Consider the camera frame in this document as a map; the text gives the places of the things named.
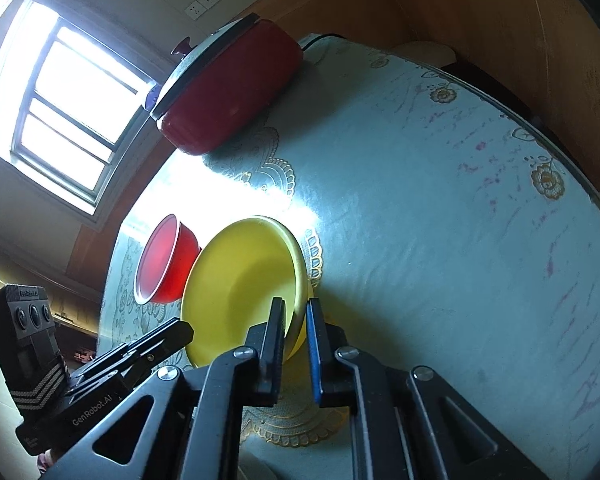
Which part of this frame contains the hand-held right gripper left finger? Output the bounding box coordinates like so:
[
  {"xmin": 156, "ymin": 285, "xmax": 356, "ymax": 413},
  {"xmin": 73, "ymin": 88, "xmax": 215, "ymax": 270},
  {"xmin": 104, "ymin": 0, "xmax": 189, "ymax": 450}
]
[{"xmin": 40, "ymin": 297, "xmax": 287, "ymax": 480}]

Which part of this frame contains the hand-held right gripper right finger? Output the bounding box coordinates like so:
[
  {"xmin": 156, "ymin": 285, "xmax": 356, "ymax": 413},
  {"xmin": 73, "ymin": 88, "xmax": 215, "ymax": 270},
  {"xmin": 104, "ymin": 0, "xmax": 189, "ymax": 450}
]
[{"xmin": 305, "ymin": 297, "xmax": 551, "ymax": 480}]

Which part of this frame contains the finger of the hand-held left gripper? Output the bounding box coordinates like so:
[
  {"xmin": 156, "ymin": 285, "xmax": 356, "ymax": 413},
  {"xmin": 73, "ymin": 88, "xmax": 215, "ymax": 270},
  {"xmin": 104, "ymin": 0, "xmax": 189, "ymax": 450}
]
[
  {"xmin": 67, "ymin": 342, "xmax": 153, "ymax": 393},
  {"xmin": 125, "ymin": 317, "xmax": 196, "ymax": 361}
]

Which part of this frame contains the yellow bowl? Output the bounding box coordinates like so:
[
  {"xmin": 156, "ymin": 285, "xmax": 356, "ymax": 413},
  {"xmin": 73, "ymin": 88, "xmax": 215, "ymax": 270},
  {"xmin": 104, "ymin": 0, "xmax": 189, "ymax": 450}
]
[{"xmin": 180, "ymin": 216, "xmax": 315, "ymax": 368}]

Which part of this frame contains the red plastic bowl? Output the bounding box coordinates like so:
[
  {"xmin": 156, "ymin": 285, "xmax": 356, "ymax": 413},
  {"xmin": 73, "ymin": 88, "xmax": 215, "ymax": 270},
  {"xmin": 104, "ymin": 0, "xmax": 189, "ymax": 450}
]
[{"xmin": 133, "ymin": 214, "xmax": 202, "ymax": 305}]

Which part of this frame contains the floral lace tablecloth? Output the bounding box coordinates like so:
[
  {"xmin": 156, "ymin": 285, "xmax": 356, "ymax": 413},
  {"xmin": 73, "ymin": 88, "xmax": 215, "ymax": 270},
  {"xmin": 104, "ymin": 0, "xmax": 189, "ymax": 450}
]
[{"xmin": 97, "ymin": 35, "xmax": 600, "ymax": 480}]

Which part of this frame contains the window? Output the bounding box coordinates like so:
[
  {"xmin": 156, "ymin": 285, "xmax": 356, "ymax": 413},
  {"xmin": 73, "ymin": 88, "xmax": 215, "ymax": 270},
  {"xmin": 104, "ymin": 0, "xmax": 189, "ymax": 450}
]
[{"xmin": 0, "ymin": 0, "xmax": 158, "ymax": 216}]

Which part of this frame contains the red electric pot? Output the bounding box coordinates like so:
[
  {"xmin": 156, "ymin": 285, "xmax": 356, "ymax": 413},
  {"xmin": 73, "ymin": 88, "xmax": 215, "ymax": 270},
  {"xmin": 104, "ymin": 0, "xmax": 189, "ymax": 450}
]
[{"xmin": 160, "ymin": 19, "xmax": 303, "ymax": 156}]

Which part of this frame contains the grey pot lid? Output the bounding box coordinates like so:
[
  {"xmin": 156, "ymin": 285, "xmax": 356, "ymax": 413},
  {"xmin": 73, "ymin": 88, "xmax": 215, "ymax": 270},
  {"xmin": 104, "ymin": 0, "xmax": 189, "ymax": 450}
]
[{"xmin": 150, "ymin": 14, "xmax": 258, "ymax": 120}]

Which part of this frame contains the black pot power cable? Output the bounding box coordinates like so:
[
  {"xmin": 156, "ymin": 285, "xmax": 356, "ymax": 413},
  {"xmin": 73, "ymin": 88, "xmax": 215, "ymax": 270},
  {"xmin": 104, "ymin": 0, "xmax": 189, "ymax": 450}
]
[{"xmin": 300, "ymin": 33, "xmax": 348, "ymax": 53}]

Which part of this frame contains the white wall socket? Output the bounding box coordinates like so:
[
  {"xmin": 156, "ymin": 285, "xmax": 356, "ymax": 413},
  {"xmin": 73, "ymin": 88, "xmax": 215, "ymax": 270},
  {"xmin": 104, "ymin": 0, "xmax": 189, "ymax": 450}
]
[{"xmin": 184, "ymin": 0, "xmax": 220, "ymax": 20}]

